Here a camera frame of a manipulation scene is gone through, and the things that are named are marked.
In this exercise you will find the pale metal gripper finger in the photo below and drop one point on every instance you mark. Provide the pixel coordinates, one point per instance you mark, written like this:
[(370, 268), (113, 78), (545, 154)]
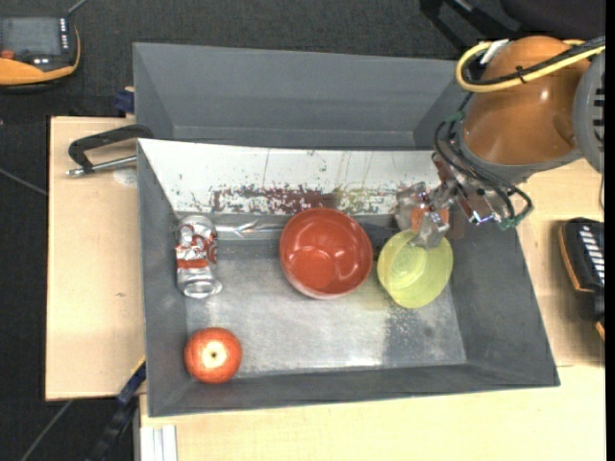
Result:
[(407, 205), (429, 231)]

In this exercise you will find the yellow-green translucent bowl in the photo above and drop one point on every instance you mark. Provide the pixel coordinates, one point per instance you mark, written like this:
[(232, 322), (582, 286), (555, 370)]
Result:
[(416, 276)]

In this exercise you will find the red bowl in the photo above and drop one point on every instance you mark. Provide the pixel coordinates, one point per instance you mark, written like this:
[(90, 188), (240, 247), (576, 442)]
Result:
[(325, 253)]

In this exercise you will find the grey metal bin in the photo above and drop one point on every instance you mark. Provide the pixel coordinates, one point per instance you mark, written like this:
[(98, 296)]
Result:
[(298, 334)]

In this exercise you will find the crushed red and silver can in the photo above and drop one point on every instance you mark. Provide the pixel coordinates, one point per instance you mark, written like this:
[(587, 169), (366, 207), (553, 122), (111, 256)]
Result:
[(196, 257)]

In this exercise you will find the red apple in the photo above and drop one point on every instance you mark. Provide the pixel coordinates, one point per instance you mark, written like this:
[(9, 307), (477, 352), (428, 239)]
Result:
[(212, 355)]

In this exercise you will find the pale wood board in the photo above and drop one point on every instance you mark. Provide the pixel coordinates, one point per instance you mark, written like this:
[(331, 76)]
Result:
[(91, 267)]

